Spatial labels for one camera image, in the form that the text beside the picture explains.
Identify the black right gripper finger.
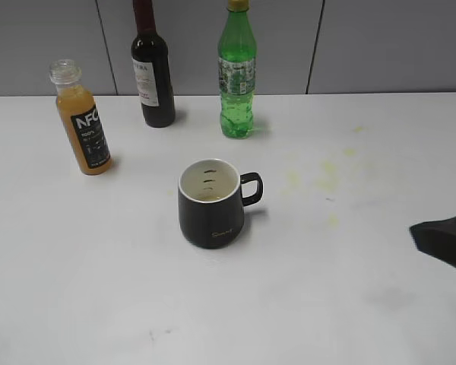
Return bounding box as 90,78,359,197
410,216,456,268

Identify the black ceramic mug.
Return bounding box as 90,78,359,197
178,158,264,249

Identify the NFC orange juice bottle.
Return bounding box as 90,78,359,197
49,59,112,176

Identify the green plastic soda bottle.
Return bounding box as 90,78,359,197
217,1,257,139

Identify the dark red wine bottle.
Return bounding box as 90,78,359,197
131,0,176,128

